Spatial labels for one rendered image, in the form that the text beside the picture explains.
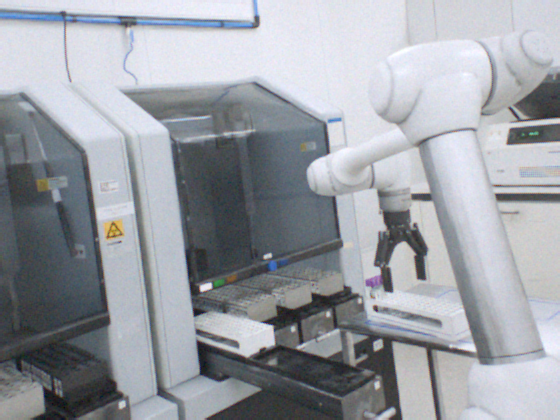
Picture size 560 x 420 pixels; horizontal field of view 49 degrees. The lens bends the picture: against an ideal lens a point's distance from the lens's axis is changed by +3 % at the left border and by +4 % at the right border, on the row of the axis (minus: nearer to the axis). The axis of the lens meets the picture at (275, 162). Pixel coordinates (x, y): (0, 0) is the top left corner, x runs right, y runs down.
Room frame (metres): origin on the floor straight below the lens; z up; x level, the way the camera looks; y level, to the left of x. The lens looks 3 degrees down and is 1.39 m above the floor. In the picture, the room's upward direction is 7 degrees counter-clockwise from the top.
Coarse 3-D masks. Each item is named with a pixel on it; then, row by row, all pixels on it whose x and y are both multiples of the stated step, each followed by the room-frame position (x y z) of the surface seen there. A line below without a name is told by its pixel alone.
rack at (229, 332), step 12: (216, 312) 1.83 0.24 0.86; (204, 324) 1.74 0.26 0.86; (216, 324) 1.72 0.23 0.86; (228, 324) 1.70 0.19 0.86; (240, 324) 1.69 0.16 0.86; (252, 324) 1.67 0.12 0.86; (264, 324) 1.66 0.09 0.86; (204, 336) 1.75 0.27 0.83; (216, 336) 1.73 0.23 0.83; (228, 336) 1.62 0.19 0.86; (240, 336) 1.59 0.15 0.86; (252, 336) 1.58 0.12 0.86; (264, 336) 1.61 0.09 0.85; (228, 348) 1.63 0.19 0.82; (240, 348) 1.59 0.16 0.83; (252, 348) 1.58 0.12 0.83
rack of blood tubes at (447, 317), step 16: (368, 304) 1.72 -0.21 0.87; (384, 304) 1.67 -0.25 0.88; (400, 304) 1.64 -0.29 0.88; (416, 304) 1.62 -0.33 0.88; (432, 304) 1.61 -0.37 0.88; (448, 304) 1.59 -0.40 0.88; (384, 320) 1.67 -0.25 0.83; (400, 320) 1.63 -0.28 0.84; (416, 320) 1.66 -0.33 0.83; (432, 320) 1.65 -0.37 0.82; (448, 320) 1.50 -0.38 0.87; (464, 320) 1.52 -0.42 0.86; (448, 336) 1.51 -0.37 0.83; (464, 336) 1.52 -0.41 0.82
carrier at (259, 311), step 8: (272, 296) 1.87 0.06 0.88; (248, 304) 1.82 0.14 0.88; (256, 304) 1.82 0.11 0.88; (264, 304) 1.84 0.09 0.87; (272, 304) 1.86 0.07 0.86; (248, 312) 1.80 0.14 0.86; (256, 312) 1.82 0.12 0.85; (264, 312) 1.84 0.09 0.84; (272, 312) 1.86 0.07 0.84; (256, 320) 1.81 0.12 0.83; (264, 320) 1.83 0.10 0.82
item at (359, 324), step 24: (432, 288) 1.96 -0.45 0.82; (456, 288) 1.93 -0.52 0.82; (360, 312) 1.80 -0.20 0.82; (552, 312) 1.63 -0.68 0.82; (384, 336) 1.61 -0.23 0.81; (408, 336) 1.56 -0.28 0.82; (432, 336) 1.54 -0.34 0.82; (552, 336) 1.47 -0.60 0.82; (432, 360) 2.00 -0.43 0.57; (432, 384) 2.01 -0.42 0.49
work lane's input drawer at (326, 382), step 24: (216, 360) 1.65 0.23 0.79; (240, 360) 1.58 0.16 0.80; (264, 360) 1.56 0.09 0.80; (288, 360) 1.54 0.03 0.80; (312, 360) 1.52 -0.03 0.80; (336, 360) 1.46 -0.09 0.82; (264, 384) 1.49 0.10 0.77; (288, 384) 1.42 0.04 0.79; (312, 384) 1.37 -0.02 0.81; (336, 384) 1.37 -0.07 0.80; (360, 384) 1.34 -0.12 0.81; (312, 408) 1.36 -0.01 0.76; (336, 408) 1.30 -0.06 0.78; (360, 408) 1.32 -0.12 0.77
